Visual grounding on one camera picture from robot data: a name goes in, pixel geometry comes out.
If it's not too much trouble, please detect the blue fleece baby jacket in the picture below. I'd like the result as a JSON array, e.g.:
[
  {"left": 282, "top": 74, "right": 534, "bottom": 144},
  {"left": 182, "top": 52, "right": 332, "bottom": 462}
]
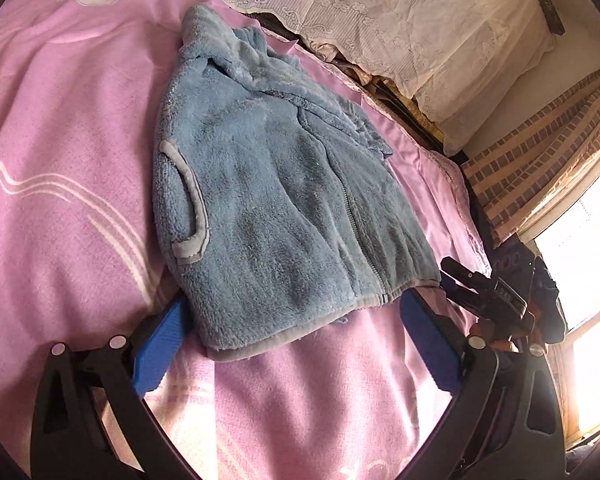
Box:
[{"left": 152, "top": 4, "right": 440, "bottom": 361}]

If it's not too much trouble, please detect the brick pattern curtain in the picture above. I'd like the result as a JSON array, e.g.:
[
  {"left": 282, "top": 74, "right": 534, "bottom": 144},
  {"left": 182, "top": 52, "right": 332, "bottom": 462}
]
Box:
[{"left": 462, "top": 70, "right": 600, "bottom": 247}]

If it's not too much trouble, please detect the pink printed bed sheet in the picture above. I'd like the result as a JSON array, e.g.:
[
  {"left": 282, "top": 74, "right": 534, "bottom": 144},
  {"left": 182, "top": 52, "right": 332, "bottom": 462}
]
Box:
[{"left": 0, "top": 0, "right": 489, "bottom": 479}]

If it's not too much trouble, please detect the white lace cover cloth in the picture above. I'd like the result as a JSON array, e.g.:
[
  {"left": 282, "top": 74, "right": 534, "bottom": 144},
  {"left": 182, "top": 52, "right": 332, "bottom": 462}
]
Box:
[{"left": 222, "top": 0, "right": 554, "bottom": 155}]

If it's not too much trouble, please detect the woven straw mat stack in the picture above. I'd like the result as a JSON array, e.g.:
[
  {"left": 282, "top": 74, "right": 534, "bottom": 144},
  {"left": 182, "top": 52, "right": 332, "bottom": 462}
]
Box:
[{"left": 332, "top": 54, "right": 444, "bottom": 153}]

